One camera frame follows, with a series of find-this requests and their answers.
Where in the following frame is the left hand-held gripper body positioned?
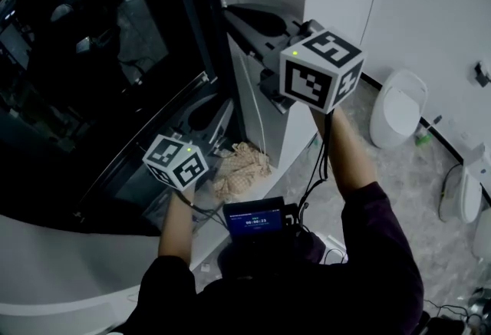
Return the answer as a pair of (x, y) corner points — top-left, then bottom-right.
(142, 128), (227, 191)

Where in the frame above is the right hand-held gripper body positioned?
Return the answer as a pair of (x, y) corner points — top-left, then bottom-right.
(260, 20), (364, 115)

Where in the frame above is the person's left forearm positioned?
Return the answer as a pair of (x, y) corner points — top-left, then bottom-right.
(158, 186), (197, 270)

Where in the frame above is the person's right forearm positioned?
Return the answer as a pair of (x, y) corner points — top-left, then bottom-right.
(309, 106), (380, 205)

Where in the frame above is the beige patterned cloth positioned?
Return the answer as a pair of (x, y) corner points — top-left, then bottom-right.
(212, 141), (272, 200)

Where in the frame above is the white egg-shaped toilet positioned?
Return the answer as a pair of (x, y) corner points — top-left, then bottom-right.
(370, 68), (429, 150)

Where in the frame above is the black chest-mounted screen device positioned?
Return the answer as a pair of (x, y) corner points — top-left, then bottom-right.
(222, 195), (300, 239)

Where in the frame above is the green toilet brush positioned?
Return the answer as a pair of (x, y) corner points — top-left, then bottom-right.
(415, 115), (443, 146)

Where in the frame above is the black baseboard strip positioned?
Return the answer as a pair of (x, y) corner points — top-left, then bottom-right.
(361, 71), (465, 166)

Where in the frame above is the person's dark sweater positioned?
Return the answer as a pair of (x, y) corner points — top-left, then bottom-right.
(132, 182), (425, 335)

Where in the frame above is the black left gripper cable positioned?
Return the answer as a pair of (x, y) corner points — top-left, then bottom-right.
(177, 190), (228, 228)

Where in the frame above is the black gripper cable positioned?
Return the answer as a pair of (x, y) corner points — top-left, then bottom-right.
(298, 110), (335, 220)
(177, 190), (228, 228)

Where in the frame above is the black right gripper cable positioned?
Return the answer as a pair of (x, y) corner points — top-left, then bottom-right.
(298, 110), (335, 220)

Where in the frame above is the black wall-mounted holder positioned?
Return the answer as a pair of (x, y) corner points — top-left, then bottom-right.
(474, 61), (491, 87)

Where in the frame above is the white wall-mounted box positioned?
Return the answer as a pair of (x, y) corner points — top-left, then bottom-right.
(462, 141), (491, 182)

